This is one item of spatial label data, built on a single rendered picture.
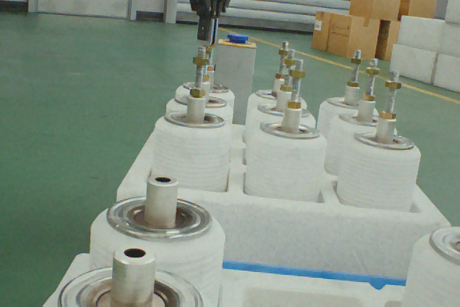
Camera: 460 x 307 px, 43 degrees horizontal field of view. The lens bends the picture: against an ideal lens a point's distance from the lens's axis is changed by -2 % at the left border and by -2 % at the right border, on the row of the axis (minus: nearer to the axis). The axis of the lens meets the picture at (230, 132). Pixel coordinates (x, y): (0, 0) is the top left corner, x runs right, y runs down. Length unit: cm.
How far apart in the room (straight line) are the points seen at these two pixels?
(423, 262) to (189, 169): 34
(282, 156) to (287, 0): 568
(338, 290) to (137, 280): 25
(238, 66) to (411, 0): 369
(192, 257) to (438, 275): 17
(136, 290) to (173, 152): 41
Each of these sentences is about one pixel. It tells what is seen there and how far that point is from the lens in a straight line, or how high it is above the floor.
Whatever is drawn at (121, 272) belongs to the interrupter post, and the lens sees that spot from 30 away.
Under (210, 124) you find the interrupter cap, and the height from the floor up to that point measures 25.
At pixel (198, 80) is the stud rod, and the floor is 30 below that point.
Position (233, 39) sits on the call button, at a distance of 111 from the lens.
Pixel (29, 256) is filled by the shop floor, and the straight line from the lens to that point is 93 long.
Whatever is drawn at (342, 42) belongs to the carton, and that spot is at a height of 10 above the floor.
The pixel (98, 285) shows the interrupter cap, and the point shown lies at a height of 25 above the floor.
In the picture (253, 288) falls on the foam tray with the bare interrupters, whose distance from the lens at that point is 51.
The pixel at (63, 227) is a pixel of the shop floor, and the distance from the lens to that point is 103.
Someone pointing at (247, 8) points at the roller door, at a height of 20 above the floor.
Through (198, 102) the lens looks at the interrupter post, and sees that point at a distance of 72.
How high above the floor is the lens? 42
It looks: 14 degrees down
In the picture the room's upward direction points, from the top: 6 degrees clockwise
